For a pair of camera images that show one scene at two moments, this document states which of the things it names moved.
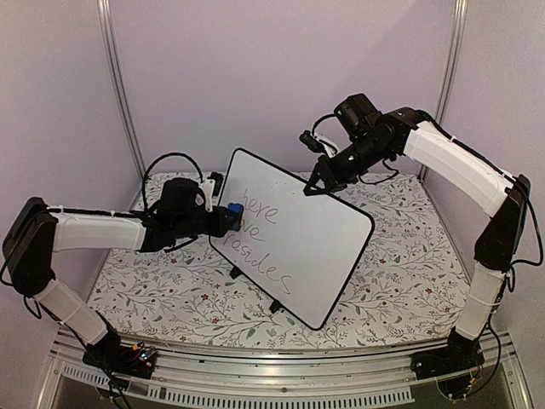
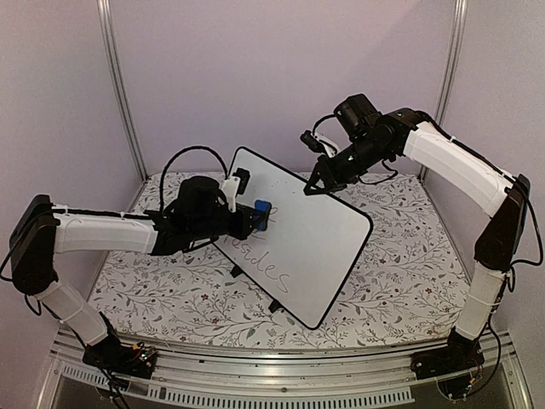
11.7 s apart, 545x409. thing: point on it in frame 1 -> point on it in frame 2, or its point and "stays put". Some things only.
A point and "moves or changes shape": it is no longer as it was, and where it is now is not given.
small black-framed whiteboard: x=300 y=249 stays put
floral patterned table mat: x=411 y=282 stays put
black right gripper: x=318 y=172 stays put
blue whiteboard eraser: x=235 y=211 moves or changes shape
